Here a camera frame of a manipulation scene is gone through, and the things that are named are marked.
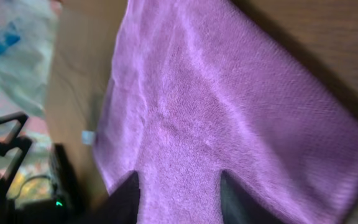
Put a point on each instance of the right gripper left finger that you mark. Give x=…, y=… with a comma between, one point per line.
x=121, y=207

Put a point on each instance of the purple microfiber cloth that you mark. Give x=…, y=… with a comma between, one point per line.
x=197, y=88

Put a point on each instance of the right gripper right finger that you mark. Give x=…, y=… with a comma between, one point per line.
x=238, y=207

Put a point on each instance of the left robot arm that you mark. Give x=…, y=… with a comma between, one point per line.
x=52, y=210

